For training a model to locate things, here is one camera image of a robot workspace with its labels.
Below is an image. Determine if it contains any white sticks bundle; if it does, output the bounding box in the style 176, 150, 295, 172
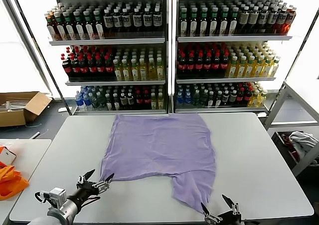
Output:
0, 100, 27, 111

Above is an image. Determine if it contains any white and orange box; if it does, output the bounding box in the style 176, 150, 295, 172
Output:
0, 146, 17, 166

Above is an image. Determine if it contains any dark bottle beige label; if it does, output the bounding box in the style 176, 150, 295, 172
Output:
238, 6, 250, 35
248, 6, 260, 35

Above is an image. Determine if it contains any dark drink bottle grey label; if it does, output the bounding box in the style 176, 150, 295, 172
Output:
103, 8, 114, 37
142, 7, 153, 37
126, 92, 135, 110
132, 7, 143, 37
119, 92, 128, 110
152, 6, 162, 37
268, 6, 279, 35
221, 90, 230, 106
112, 7, 123, 37
276, 6, 288, 35
122, 7, 132, 37
229, 89, 238, 106
258, 6, 270, 35

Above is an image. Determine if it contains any white grey garment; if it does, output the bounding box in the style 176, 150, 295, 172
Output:
288, 131, 319, 158

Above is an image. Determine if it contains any orange cloth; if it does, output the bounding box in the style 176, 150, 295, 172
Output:
0, 165, 30, 201

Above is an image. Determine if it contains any dark tea bottle green cap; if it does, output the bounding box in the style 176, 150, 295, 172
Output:
83, 9, 96, 40
53, 11, 66, 40
199, 7, 209, 36
62, 11, 75, 40
209, 7, 219, 36
228, 7, 238, 36
179, 7, 189, 36
73, 10, 86, 40
189, 7, 199, 36
93, 9, 105, 39
219, 7, 229, 36

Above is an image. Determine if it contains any open cardboard box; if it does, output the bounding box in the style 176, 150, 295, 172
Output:
0, 91, 53, 128

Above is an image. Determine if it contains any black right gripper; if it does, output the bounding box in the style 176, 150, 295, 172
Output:
200, 194, 244, 225

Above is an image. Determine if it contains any dark diagonal frame pole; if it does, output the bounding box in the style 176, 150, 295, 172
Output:
266, 9, 319, 116
6, 0, 73, 116

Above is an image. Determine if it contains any vertical white light strip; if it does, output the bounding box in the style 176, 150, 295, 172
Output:
168, 0, 175, 96

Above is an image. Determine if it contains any black storage bin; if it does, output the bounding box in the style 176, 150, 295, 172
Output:
271, 130, 319, 166

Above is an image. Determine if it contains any grey metal shelf unit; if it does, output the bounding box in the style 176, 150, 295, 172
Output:
171, 0, 295, 115
29, 0, 172, 116

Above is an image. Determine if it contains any purple printed t-shirt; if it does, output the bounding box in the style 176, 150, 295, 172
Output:
99, 113, 217, 215

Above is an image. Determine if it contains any cola bottle red cap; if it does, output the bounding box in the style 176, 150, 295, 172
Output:
194, 53, 204, 77
79, 55, 89, 80
203, 52, 213, 77
87, 55, 97, 80
220, 52, 230, 77
104, 55, 114, 80
236, 87, 245, 106
143, 90, 152, 110
61, 54, 73, 80
177, 52, 187, 77
96, 55, 106, 80
186, 53, 196, 77
243, 87, 252, 106
70, 55, 81, 80
211, 52, 221, 77
135, 90, 144, 110

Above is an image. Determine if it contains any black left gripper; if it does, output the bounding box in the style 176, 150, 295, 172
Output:
67, 169, 115, 212

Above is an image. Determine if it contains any green soda bottle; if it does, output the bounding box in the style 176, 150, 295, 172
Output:
192, 90, 201, 108
98, 92, 107, 110
91, 92, 100, 110
200, 90, 209, 108

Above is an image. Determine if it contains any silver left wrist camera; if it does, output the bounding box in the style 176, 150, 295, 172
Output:
48, 187, 67, 207

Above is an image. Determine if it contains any grey metal rack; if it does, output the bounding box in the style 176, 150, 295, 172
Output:
264, 81, 319, 177

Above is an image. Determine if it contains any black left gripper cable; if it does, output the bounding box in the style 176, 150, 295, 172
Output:
34, 190, 102, 210

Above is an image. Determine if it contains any red garment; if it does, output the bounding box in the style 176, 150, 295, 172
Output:
280, 133, 299, 161

